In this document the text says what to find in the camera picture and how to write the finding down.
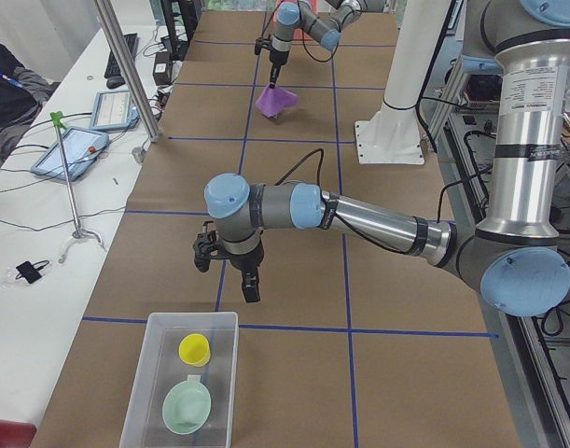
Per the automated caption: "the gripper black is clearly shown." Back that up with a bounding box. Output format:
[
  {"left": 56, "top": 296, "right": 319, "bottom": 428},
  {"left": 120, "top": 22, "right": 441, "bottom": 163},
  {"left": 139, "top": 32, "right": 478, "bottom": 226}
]
[
  {"left": 226, "top": 242, "right": 264, "bottom": 303},
  {"left": 268, "top": 47, "right": 289, "bottom": 88}
]

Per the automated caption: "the purple cloth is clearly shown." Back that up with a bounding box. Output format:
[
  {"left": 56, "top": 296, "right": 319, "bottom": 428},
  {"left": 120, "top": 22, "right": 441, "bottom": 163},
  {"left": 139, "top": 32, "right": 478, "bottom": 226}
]
[{"left": 256, "top": 85, "right": 299, "bottom": 118}]

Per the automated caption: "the yellow plastic cup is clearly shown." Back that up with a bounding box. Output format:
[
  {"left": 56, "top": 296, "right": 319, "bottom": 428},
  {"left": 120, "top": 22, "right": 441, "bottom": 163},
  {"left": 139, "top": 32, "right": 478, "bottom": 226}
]
[{"left": 178, "top": 333, "right": 211, "bottom": 368}]

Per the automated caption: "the mint green bowl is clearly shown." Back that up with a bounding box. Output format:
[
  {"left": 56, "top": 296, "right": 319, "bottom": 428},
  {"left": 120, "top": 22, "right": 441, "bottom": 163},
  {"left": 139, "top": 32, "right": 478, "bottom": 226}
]
[{"left": 161, "top": 380, "right": 212, "bottom": 435}]

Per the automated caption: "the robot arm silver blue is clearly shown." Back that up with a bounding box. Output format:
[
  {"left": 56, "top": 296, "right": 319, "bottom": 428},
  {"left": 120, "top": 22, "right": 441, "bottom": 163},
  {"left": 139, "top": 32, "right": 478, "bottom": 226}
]
[
  {"left": 230, "top": 1, "right": 387, "bottom": 303},
  {"left": 194, "top": 1, "right": 570, "bottom": 316}
]

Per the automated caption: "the black power adapter box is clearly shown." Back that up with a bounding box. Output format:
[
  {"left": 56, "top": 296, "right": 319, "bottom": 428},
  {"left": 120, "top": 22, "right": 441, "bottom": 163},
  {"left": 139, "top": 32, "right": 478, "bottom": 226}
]
[{"left": 152, "top": 51, "right": 174, "bottom": 86}]

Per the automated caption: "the clear plastic storage box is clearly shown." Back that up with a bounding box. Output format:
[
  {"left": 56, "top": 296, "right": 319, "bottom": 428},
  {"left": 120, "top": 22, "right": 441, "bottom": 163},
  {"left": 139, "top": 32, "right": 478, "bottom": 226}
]
[{"left": 119, "top": 312, "right": 239, "bottom": 447}]

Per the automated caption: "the pink plastic tray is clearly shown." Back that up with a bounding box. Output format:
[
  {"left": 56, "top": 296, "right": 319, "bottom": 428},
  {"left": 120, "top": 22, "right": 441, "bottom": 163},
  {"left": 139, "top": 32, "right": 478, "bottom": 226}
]
[{"left": 273, "top": 0, "right": 318, "bottom": 25}]

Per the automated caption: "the black keyboard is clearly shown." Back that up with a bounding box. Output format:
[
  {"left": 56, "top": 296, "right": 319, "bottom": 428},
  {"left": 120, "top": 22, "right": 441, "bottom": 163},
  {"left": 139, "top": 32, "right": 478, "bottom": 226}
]
[{"left": 104, "top": 32, "right": 140, "bottom": 79}]

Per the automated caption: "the small metal cylinder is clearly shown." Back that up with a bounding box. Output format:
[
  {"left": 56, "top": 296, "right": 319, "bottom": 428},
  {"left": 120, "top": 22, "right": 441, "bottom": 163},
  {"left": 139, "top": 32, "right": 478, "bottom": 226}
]
[{"left": 132, "top": 147, "right": 146, "bottom": 163}]

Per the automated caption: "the blue teach pendant far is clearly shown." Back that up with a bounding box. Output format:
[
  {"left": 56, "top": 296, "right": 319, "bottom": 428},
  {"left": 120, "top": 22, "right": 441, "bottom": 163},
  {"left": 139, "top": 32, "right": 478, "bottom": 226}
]
[{"left": 90, "top": 90, "right": 139, "bottom": 132}]

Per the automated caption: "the blue teach pendant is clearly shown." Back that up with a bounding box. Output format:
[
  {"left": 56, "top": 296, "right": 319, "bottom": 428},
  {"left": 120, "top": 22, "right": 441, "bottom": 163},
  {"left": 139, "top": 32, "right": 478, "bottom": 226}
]
[
  {"left": 31, "top": 127, "right": 110, "bottom": 181},
  {"left": 90, "top": 90, "right": 139, "bottom": 132}
]

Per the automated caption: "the blue teach pendant near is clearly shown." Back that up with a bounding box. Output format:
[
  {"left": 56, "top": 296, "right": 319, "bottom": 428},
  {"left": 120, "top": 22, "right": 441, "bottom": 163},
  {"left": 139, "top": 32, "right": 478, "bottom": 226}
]
[{"left": 31, "top": 127, "right": 110, "bottom": 181}]

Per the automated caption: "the green tipped grabber stand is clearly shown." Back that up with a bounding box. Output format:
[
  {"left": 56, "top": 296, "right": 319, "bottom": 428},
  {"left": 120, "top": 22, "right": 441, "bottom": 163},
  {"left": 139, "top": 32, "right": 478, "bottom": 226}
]
[{"left": 50, "top": 111, "right": 106, "bottom": 264}]

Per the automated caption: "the seated person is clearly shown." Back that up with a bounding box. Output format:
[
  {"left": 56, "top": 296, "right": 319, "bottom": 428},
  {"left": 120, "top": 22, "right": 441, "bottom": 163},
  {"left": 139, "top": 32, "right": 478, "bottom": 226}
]
[{"left": 0, "top": 42, "right": 53, "bottom": 161}]

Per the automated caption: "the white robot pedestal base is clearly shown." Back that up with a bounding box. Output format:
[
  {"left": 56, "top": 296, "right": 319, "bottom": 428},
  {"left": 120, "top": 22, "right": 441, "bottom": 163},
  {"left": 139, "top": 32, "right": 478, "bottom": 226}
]
[{"left": 355, "top": 0, "right": 453, "bottom": 165}]

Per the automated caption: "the aluminium frame post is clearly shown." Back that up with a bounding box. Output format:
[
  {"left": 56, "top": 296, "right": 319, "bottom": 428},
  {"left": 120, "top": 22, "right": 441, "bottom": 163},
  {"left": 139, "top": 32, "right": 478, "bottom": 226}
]
[{"left": 94, "top": 0, "right": 160, "bottom": 143}]

